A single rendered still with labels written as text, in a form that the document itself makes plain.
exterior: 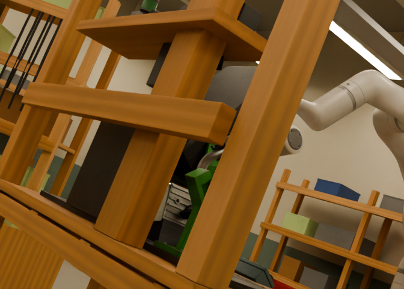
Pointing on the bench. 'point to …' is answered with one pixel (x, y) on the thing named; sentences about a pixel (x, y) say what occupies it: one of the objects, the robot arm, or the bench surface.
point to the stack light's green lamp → (148, 4)
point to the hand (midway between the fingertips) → (220, 152)
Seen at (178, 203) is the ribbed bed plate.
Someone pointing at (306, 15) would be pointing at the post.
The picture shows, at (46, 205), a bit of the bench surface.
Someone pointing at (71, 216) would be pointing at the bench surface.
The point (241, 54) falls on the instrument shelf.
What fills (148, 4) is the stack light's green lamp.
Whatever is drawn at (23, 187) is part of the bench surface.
